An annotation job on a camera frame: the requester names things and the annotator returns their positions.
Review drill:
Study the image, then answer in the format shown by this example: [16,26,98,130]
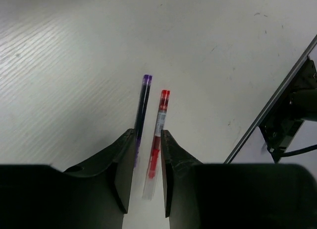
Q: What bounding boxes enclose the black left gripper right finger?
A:
[160,130,317,229]

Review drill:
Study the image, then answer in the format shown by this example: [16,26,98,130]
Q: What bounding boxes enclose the red gel pen refill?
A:
[142,90,170,200]

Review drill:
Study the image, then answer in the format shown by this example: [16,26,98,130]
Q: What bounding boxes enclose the purple gel pen refill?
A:
[134,74,152,167]

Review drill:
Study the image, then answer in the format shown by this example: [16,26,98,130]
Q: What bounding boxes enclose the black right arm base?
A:
[260,59,317,163]

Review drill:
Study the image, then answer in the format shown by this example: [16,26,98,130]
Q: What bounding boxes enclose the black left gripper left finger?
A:
[0,129,135,229]

